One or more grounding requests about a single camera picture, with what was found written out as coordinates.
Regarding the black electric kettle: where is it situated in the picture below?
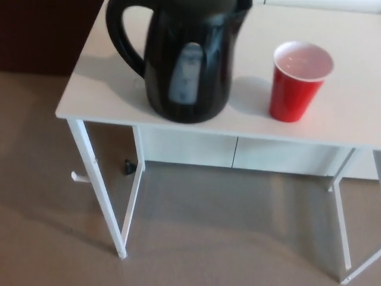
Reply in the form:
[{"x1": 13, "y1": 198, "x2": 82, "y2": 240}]
[{"x1": 105, "y1": 0, "x2": 253, "y2": 123}]

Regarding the red plastic cup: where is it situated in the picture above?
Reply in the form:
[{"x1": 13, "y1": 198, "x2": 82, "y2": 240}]
[{"x1": 269, "y1": 41, "x2": 334, "y2": 123}]

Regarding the white cabinet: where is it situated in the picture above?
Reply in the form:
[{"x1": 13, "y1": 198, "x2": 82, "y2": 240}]
[{"x1": 137, "y1": 0, "x2": 381, "y2": 181}]

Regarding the small black floor object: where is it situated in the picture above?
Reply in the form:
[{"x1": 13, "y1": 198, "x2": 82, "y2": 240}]
[{"x1": 123, "y1": 159, "x2": 137, "y2": 176}]

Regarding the white table leg hook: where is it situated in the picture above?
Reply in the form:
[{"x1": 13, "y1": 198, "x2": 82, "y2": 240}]
[{"x1": 70, "y1": 171, "x2": 89, "y2": 183}]

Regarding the dark brown wooden door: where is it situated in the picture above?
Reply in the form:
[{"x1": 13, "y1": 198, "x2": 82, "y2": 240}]
[{"x1": 0, "y1": 0, "x2": 105, "y2": 79}]

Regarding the white metal frame table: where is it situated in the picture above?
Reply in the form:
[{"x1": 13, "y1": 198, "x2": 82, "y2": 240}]
[{"x1": 55, "y1": 0, "x2": 381, "y2": 285}]

